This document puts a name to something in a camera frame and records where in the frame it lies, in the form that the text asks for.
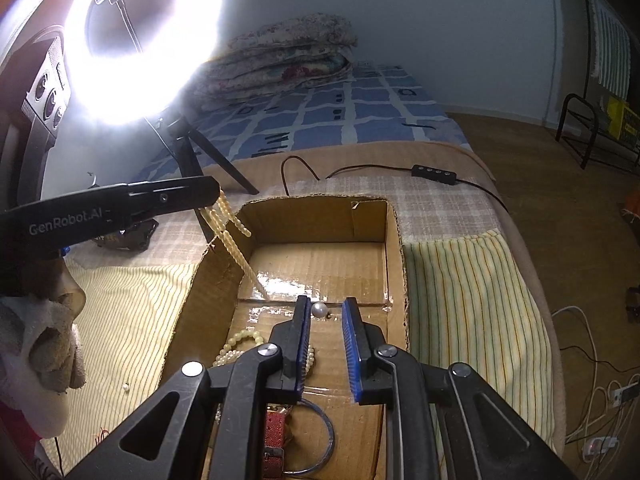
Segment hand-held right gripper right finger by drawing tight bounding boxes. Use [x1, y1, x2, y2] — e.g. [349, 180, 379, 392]
[341, 297, 591, 480]

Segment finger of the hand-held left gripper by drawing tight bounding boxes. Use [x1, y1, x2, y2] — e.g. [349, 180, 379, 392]
[126, 175, 217, 194]
[125, 182, 222, 215]

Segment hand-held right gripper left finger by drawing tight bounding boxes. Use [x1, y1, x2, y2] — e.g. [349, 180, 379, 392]
[65, 295, 313, 480]

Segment yellow bead bracelet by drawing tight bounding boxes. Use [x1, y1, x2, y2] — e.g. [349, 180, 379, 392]
[222, 329, 266, 353]

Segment white pearl necklace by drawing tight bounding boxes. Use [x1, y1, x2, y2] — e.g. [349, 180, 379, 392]
[212, 342, 317, 421]

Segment metal bangle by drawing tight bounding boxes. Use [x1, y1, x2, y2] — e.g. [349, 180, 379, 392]
[282, 397, 336, 476]

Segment cardboard box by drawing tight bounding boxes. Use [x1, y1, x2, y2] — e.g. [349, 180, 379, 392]
[160, 194, 412, 480]

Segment cream bead necklace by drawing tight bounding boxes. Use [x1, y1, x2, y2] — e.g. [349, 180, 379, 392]
[197, 187, 268, 298]

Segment person's left hand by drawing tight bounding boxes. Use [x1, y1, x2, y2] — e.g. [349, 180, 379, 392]
[0, 260, 87, 438]

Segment black tripod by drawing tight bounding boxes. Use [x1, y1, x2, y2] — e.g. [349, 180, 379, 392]
[152, 115, 261, 246]

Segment black printed snack bag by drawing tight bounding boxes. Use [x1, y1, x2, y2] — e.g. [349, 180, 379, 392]
[92, 222, 158, 253]

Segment yellow striped cloth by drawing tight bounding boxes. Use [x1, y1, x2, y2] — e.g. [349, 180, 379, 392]
[60, 230, 553, 480]

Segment folded floral quilt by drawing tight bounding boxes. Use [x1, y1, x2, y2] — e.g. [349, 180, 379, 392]
[192, 12, 358, 111]

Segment blue patterned bed sheet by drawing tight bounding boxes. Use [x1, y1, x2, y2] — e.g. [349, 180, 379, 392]
[135, 62, 473, 181]

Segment beige plaid blanket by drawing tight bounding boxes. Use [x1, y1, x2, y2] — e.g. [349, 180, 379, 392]
[65, 147, 568, 451]

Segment white charger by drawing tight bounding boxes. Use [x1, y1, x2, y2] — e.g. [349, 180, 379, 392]
[582, 437, 618, 456]

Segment white power strip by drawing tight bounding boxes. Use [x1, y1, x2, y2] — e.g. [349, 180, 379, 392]
[607, 382, 640, 403]

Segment black clothes rack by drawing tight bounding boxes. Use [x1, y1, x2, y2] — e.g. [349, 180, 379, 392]
[556, 0, 640, 171]

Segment yellow box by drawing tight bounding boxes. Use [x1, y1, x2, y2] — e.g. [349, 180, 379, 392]
[602, 95, 640, 143]

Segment green striped towel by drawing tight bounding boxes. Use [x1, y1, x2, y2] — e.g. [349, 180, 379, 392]
[587, 0, 632, 98]

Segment white ring light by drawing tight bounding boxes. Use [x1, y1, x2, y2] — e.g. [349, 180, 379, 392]
[65, 0, 232, 128]

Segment black cable with controller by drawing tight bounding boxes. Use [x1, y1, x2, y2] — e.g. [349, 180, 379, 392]
[280, 156, 508, 213]

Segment white floor cables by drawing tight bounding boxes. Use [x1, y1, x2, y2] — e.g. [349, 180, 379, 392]
[550, 305, 640, 461]

